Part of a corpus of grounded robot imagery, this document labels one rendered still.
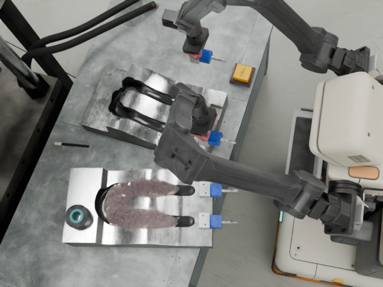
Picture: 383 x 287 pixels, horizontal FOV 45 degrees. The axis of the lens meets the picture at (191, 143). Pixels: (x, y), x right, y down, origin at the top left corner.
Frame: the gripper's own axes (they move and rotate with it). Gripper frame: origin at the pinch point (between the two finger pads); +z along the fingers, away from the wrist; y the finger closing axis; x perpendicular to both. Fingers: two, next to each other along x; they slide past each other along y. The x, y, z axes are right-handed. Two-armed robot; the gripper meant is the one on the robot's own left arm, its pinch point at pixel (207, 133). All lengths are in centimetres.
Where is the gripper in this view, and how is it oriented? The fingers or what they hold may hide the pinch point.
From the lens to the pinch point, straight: 160.9
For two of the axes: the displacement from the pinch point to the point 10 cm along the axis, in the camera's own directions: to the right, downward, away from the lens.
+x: 9.2, 2.1, -3.4
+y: -3.5, 8.4, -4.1
